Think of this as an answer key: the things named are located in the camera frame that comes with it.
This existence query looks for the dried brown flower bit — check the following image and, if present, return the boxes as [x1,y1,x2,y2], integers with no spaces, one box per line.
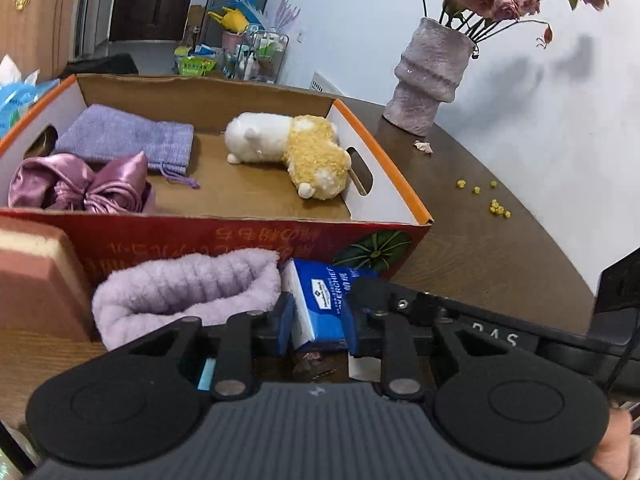
[292,350,337,376]

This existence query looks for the pink bucket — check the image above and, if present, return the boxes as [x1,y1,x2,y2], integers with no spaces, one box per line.
[221,30,246,55]

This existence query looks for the blue tissue packet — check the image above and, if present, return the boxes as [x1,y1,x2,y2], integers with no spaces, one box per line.
[281,258,381,353]

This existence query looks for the green packets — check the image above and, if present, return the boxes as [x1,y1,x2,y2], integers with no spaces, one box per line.
[174,46,217,77]

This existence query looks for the white and yellow plush toy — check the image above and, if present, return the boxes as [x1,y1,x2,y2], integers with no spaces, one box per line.
[223,112,353,201]

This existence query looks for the peach hard suitcase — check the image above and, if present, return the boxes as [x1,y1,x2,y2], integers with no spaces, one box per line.
[0,0,81,83]

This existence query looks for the small brown carton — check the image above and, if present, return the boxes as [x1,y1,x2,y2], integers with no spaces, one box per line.
[186,5,206,46]

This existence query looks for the blue soft tissue pack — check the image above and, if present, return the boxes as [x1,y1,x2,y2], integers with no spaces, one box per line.
[0,55,61,136]

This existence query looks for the wire cart with bottles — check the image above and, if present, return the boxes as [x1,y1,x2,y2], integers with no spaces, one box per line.
[220,30,290,85]

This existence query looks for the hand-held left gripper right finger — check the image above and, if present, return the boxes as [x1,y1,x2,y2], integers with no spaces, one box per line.
[341,305,506,402]

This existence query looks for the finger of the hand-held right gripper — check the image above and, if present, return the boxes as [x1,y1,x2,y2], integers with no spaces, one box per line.
[349,277,453,327]

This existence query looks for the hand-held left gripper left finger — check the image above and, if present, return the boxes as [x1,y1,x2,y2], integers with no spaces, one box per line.
[107,292,296,402]

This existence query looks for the scattered yellow flower bits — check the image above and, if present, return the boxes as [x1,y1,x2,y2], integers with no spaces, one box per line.
[455,178,513,220]

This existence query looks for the pink layered sponge block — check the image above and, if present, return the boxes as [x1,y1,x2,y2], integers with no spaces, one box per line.
[0,225,98,343]

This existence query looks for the purple drawstring pouch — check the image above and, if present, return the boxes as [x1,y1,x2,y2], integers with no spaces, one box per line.
[54,104,201,190]

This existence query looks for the pale purple decoration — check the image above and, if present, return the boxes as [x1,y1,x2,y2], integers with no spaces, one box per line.
[272,0,302,31]

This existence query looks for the white box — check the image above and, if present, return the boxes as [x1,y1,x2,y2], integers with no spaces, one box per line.
[312,72,342,95]

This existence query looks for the orange pumpkin print cardboard box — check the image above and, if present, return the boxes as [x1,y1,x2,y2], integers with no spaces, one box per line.
[0,74,435,286]

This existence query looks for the dark brown door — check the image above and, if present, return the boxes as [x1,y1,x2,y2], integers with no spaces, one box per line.
[109,0,178,43]

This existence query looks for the fluffy lilac fabric pouch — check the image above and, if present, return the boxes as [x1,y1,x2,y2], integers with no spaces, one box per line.
[91,249,282,352]

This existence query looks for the person's right hand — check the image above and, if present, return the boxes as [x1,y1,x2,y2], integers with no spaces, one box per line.
[595,405,640,480]

